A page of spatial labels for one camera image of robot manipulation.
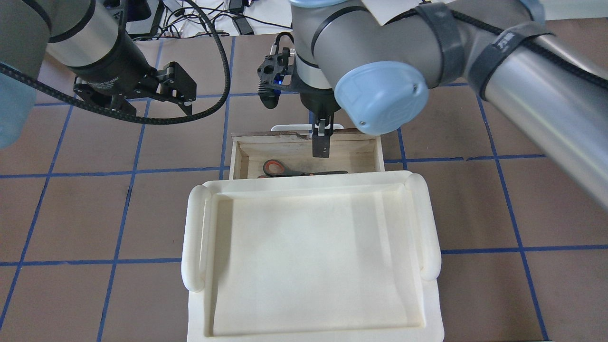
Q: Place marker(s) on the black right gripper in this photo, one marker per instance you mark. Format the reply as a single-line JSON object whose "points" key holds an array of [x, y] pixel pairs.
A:
{"points": [[317, 100]]}

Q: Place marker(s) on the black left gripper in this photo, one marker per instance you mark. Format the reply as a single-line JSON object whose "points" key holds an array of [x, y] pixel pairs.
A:
{"points": [[115, 61]]}

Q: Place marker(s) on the light wooden drawer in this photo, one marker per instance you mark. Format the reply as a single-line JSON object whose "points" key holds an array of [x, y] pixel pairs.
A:
{"points": [[350, 150]]}

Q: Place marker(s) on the grey orange scissors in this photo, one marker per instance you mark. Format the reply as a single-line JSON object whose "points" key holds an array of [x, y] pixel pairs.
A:
{"points": [[273, 168]]}

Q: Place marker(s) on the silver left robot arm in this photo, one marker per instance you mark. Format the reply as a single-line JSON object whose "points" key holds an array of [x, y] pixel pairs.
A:
{"points": [[84, 37]]}

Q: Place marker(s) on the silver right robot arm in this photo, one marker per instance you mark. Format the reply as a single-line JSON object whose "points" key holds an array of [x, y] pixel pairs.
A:
{"points": [[381, 73]]}

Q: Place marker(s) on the white plastic tray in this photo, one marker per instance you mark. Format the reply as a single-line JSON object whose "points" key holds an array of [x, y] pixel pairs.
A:
{"points": [[334, 258]]}

